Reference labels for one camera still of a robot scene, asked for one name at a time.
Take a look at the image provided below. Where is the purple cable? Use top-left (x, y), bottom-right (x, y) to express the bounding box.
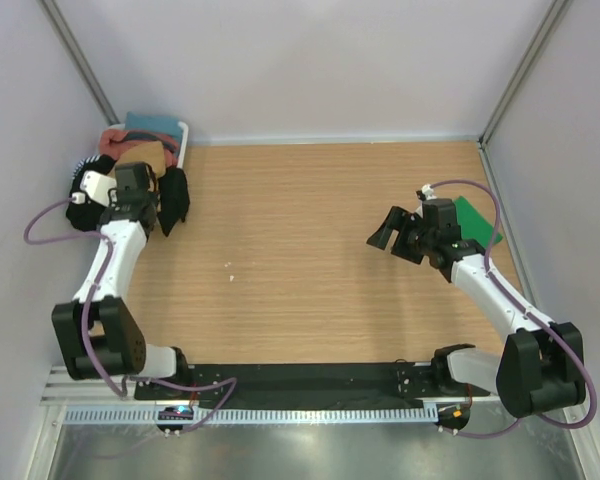
top-left (429, 178), bottom-right (598, 439)
top-left (23, 197), bottom-right (238, 434)

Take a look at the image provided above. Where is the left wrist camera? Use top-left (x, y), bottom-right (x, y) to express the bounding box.
top-left (71, 171), bottom-right (117, 207)

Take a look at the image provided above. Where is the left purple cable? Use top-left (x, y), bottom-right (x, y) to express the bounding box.
top-left (23, 197), bottom-right (238, 434)

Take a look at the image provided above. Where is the black tank top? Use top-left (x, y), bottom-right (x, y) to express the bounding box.
top-left (157, 167), bottom-right (190, 237)

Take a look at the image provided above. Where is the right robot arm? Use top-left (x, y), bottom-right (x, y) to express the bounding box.
top-left (367, 198), bottom-right (596, 418)

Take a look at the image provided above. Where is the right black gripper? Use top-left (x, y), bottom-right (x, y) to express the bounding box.
top-left (367, 207), bottom-right (435, 266)

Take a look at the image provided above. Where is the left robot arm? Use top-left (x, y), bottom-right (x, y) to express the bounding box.
top-left (52, 162), bottom-right (192, 400)

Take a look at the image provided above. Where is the striped garment in bin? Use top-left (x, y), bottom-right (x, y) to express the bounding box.
top-left (72, 154), bottom-right (101, 180)

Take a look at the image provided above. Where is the salmon pink garment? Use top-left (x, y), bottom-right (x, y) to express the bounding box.
top-left (98, 128), bottom-right (179, 167)

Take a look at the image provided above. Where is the teal folded garment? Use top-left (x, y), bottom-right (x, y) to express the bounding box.
top-left (124, 112), bottom-right (182, 137)

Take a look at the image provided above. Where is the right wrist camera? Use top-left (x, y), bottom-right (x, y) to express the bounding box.
top-left (416, 184), bottom-right (437, 202)

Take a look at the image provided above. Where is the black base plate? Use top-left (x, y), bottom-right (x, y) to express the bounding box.
top-left (132, 359), bottom-right (491, 433)

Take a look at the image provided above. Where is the black garment over bin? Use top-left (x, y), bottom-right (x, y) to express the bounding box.
top-left (65, 154), bottom-right (116, 231)

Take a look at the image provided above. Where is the slotted cable duct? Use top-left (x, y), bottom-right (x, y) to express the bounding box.
top-left (64, 404), bottom-right (438, 426)

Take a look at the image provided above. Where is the green tank top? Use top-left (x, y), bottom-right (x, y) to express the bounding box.
top-left (454, 196), bottom-right (493, 249)

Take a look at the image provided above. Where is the tan tank top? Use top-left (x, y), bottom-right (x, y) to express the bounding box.
top-left (118, 141), bottom-right (166, 193)

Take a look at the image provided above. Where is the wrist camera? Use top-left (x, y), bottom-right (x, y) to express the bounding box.
top-left (416, 184), bottom-right (437, 202)
top-left (71, 171), bottom-right (117, 207)

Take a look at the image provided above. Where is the white laundry bin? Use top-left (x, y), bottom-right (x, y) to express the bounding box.
top-left (108, 120), bottom-right (189, 168)

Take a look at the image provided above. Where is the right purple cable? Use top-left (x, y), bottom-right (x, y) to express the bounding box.
top-left (429, 178), bottom-right (598, 439)

